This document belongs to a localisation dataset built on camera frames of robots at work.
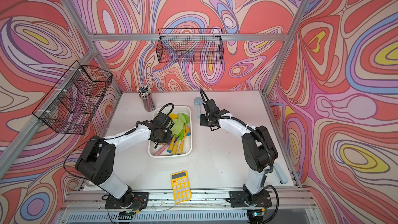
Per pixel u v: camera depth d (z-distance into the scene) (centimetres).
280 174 77
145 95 96
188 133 91
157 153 84
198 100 115
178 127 95
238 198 74
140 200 73
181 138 93
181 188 76
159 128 69
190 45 96
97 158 49
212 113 71
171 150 86
